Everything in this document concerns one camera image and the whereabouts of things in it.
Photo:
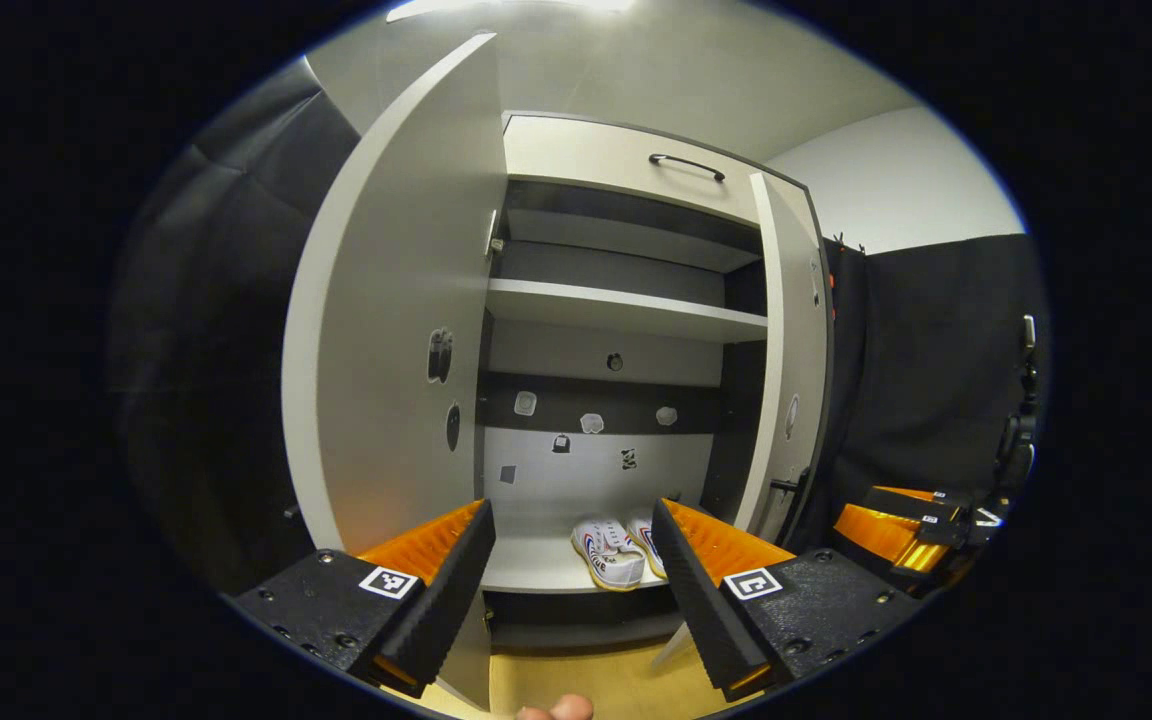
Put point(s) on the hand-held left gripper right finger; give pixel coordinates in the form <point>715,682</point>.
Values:
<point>701,600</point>

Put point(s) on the black backdrop cloth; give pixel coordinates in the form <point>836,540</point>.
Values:
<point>926,350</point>
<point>206,300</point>

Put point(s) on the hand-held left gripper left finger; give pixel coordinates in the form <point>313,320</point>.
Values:
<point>441,600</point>

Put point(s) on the white shoe cabinet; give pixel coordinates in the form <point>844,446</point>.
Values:
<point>596,480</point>

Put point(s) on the white cabinet drawer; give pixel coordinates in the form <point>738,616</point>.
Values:
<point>586,160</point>

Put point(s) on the white shoe cabinet door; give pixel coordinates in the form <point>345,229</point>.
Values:
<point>786,330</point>
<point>396,300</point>

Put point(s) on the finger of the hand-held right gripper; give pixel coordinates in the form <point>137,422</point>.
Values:
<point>911,503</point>
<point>876,535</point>

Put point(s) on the white cabinet shelf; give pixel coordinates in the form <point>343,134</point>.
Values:
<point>626,312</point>

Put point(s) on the metal door hinge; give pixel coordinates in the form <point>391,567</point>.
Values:
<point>494,232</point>

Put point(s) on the white sneaker shoe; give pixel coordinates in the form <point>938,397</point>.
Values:
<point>642,540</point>
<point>611,555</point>

